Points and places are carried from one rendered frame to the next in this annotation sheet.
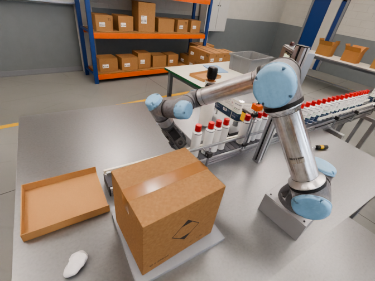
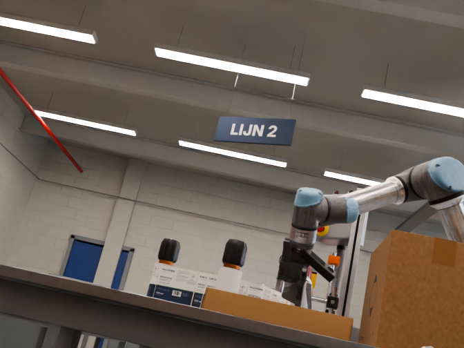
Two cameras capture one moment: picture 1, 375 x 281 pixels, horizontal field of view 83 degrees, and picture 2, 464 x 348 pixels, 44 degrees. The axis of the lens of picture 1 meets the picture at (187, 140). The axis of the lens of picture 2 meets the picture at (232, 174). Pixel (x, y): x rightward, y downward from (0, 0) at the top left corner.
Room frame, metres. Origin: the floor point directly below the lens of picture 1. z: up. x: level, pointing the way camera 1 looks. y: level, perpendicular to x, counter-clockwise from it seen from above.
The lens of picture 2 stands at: (-0.18, 1.37, 0.76)
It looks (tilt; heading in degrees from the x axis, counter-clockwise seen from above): 18 degrees up; 318
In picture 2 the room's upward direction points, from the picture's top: 13 degrees clockwise
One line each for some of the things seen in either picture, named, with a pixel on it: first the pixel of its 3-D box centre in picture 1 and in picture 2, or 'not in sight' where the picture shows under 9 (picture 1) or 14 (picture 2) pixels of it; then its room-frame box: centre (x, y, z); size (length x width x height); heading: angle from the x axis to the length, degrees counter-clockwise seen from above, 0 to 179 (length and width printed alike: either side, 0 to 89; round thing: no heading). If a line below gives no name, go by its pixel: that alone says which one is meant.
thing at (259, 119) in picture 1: (255, 126); not in sight; (1.22, -0.42, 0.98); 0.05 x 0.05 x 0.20
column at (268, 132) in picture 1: (276, 112); (349, 272); (1.06, -0.45, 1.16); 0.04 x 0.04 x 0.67; 36
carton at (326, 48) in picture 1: (326, 47); not in sight; (6.14, -3.18, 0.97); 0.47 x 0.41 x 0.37; 130
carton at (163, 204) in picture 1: (166, 204); (422, 305); (0.50, 0.04, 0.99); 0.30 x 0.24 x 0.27; 130
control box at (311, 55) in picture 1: (290, 68); (342, 219); (1.15, -0.47, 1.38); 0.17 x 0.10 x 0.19; 1
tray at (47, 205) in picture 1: (65, 198); (280, 322); (0.57, 0.48, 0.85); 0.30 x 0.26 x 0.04; 126
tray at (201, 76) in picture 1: (205, 75); not in sight; (2.68, -0.10, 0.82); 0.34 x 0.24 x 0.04; 139
